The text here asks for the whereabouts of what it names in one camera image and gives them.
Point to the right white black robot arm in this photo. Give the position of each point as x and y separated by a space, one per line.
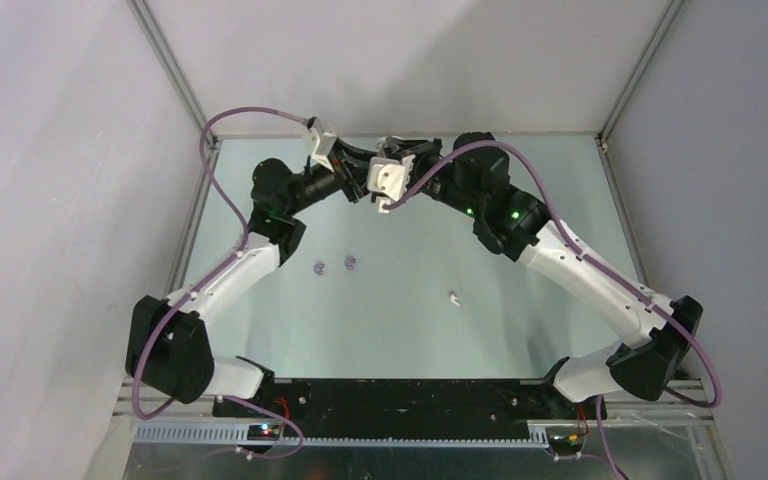
654 330

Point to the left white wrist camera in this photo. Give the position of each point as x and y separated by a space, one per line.
319 141

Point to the left circuit board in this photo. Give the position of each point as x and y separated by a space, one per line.
264 432

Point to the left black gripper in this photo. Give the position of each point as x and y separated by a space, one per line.
355 168

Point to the white slotted cable duct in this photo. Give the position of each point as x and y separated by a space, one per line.
234 434

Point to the white earbud charging case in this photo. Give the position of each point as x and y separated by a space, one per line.
384 147

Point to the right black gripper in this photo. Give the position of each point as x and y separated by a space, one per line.
422 149

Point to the white earbud one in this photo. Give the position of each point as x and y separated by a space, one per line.
454 299

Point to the right circuit board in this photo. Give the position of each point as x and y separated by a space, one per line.
567 441

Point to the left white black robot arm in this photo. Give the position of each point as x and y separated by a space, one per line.
169 347

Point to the circuit board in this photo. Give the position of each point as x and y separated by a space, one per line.
264 432
567 441

